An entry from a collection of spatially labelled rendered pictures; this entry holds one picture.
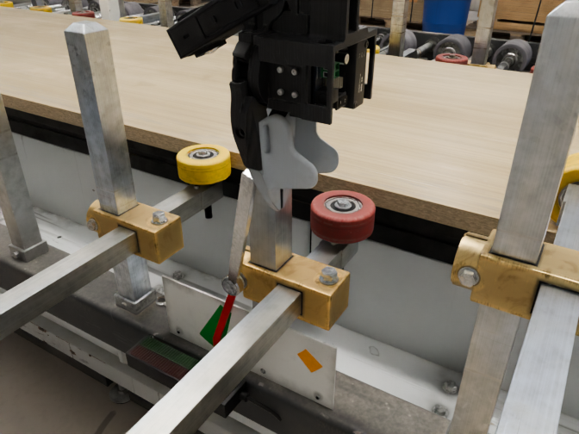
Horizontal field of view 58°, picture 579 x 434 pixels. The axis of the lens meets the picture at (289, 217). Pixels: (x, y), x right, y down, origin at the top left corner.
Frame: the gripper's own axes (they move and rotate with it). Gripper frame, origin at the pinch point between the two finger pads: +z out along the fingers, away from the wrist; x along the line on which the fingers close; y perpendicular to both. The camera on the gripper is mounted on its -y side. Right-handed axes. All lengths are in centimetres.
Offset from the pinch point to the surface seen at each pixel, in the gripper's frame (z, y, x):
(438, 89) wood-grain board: 10, -7, 75
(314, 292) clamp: 13.8, 1.6, 5.3
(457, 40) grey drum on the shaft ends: 15, -24, 154
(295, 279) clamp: 13.5, -1.0, 5.9
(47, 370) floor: 101, -102, 26
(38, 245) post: 28, -54, 8
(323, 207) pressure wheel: 9.9, -3.0, 15.9
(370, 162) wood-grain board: 10.5, -4.2, 32.8
